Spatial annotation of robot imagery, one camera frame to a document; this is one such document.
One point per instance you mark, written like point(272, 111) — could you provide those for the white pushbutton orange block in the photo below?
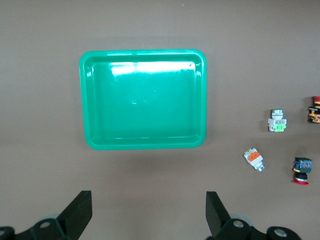
point(253, 158)

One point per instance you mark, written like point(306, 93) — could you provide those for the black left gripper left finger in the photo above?
point(77, 215)

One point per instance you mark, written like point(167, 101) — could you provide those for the red pushbutton black body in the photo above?
point(302, 165)

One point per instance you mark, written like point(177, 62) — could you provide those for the white pushbutton green block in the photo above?
point(277, 122)

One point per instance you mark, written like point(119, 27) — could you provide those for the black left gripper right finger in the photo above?
point(216, 215)

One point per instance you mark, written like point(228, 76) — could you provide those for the green plastic tray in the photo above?
point(142, 105)

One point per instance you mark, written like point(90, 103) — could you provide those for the red pushbutton orange body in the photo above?
point(314, 111)

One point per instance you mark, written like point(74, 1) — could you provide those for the brown table cover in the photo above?
point(37, 100)

